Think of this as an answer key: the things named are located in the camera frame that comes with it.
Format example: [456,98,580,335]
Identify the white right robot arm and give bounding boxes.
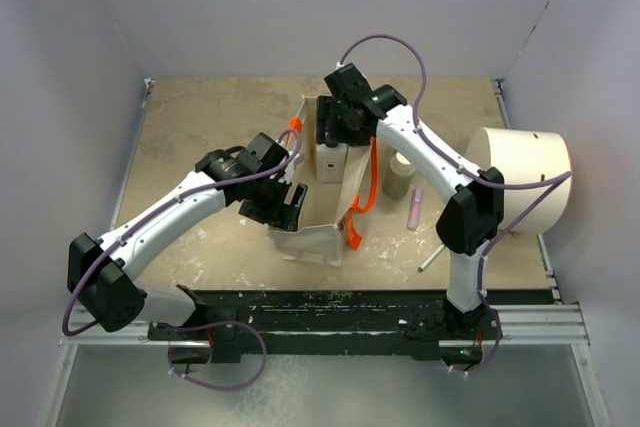
[324,63,504,338]

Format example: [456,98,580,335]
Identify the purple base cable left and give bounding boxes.
[167,321,269,391]

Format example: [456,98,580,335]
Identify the large white paper roll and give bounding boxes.
[465,127,572,234]

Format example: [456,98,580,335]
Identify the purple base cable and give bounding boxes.
[447,296,504,378]
[167,321,269,391]

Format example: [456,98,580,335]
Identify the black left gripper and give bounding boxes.
[240,173,306,235]

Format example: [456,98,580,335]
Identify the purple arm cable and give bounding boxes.
[339,34,574,298]
[62,128,303,337]

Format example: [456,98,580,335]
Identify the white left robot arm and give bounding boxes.
[67,133,307,339]

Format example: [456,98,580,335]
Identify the large white lid jar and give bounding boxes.
[382,152,416,200]

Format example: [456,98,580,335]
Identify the canvas tote bag orange handles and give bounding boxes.
[267,97,378,267]

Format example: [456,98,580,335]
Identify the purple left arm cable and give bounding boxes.
[62,128,303,337]

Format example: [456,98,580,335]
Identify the white bottle black cap front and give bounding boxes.
[314,143,348,184]

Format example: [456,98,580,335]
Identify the green white marker pen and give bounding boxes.
[417,244,445,273]

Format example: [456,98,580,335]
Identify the pink highlighter tube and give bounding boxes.
[407,188,424,231]

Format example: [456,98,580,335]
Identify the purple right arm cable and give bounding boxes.
[339,34,574,298]

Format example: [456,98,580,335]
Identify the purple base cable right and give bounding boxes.
[447,296,504,378]

